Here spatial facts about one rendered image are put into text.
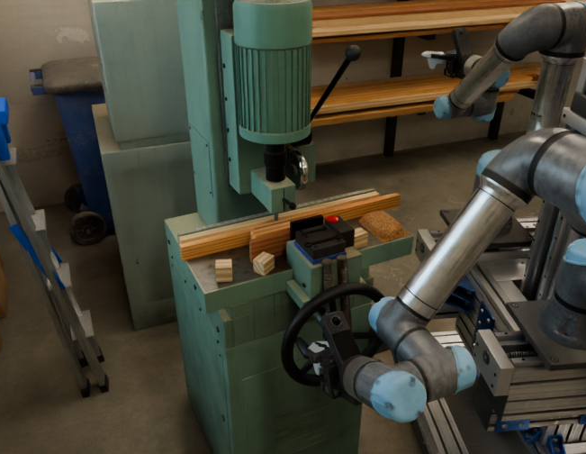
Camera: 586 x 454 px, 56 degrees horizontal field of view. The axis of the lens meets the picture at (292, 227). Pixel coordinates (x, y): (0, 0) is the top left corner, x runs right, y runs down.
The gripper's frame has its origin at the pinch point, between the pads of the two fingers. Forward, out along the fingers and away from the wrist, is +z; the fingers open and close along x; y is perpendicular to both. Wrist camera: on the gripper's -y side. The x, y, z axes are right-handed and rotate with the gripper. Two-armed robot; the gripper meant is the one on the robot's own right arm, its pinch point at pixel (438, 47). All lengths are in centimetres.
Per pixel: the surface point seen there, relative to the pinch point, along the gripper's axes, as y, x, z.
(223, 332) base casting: 33, -107, -71
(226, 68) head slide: -22, -88, -40
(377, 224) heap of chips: 23, -59, -61
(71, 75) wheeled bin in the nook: 10, -133, 121
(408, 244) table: 29, -52, -66
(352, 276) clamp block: 24, -74, -78
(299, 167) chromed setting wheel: 9, -73, -43
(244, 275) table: 21, -99, -68
